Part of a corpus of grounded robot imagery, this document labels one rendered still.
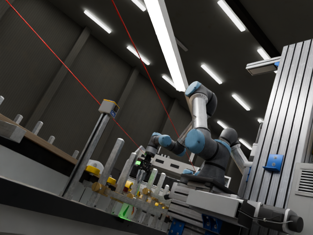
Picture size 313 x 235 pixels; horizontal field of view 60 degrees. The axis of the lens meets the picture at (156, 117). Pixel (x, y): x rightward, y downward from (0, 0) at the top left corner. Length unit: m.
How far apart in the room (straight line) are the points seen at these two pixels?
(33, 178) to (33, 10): 10.63
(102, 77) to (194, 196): 11.05
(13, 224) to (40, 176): 0.36
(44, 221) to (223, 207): 0.77
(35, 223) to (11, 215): 0.14
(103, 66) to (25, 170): 10.97
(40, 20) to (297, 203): 11.21
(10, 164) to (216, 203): 0.90
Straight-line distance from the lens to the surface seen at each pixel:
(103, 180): 1.58
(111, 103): 1.41
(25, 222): 1.26
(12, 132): 0.64
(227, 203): 1.15
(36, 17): 11.81
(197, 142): 1.37
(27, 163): 1.42
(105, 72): 12.25
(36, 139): 1.34
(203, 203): 1.22
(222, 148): 1.48
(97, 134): 1.38
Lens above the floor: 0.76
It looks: 20 degrees up
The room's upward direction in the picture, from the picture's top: 23 degrees clockwise
